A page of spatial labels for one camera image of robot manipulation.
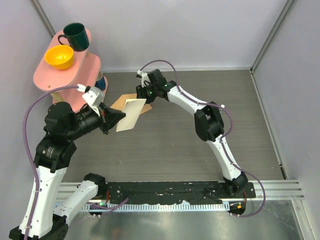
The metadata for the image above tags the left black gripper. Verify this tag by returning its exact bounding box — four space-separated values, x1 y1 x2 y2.
67 101 126 139

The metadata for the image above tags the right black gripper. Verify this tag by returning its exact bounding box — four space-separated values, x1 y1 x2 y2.
135 83 158 107

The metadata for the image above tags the orange paper envelope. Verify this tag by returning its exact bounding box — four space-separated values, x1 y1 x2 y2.
110 93 152 115

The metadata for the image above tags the beige letter paper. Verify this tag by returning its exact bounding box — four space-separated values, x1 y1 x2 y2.
115 98 146 132

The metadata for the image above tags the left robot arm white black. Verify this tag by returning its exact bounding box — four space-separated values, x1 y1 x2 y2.
9 101 126 240

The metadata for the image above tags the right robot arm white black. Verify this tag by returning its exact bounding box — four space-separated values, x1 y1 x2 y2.
136 69 248 198

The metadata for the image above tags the blue cup on shelf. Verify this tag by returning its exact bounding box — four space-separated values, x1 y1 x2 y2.
95 71 106 91

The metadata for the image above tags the yellow bowl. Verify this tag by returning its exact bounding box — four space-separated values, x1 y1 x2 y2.
44 45 75 70

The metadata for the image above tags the dark green mug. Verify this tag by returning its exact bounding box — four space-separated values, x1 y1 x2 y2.
57 22 90 52

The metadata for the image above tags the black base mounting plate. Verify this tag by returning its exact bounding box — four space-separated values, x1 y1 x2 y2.
94 181 256 205

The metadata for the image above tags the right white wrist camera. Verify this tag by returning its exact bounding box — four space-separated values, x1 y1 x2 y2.
136 70 151 88

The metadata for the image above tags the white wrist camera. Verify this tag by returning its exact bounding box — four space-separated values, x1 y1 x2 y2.
136 70 151 88
77 84 105 116

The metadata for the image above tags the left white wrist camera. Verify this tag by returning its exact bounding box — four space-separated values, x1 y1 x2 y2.
77 84 105 116

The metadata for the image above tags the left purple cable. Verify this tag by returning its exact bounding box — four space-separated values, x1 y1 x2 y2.
22 85 130 240

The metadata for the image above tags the white slotted cable duct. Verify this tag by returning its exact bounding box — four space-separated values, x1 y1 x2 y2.
81 201 230 213

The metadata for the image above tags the aluminium frame rail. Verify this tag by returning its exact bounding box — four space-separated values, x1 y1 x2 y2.
56 180 305 202

